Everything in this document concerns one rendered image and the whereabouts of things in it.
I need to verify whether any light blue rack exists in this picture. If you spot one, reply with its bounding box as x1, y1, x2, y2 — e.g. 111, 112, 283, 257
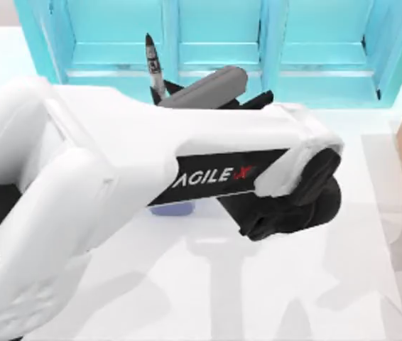
11, 0, 402, 109

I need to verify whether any small lavender block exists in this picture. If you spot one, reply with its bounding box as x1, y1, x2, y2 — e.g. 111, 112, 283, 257
149, 201, 195, 218

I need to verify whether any pale grey rounded box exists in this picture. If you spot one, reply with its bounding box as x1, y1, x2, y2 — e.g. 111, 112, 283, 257
158, 65, 249, 110

